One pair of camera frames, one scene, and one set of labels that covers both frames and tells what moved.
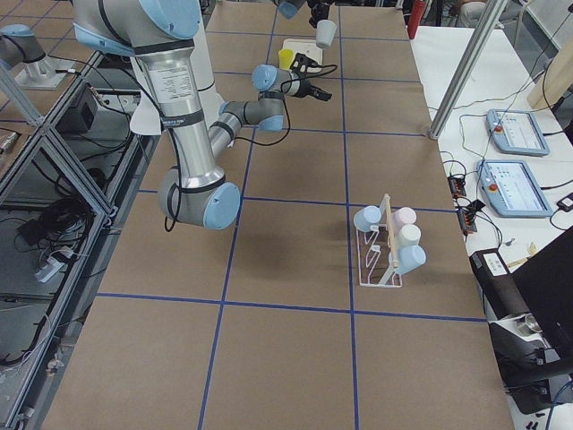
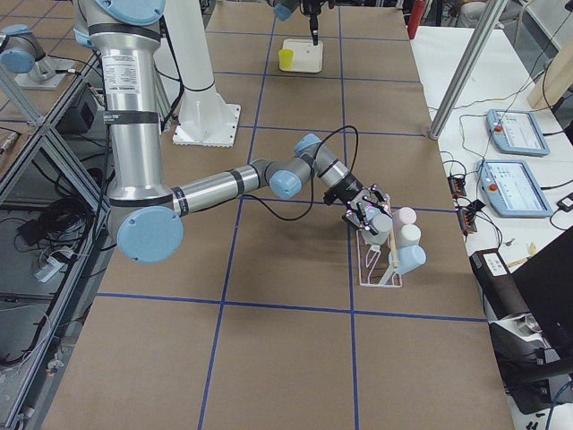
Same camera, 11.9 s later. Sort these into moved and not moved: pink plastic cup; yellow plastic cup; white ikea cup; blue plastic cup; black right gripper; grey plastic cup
Moved: grey plastic cup; black right gripper
Not moved: pink plastic cup; yellow plastic cup; white ikea cup; blue plastic cup
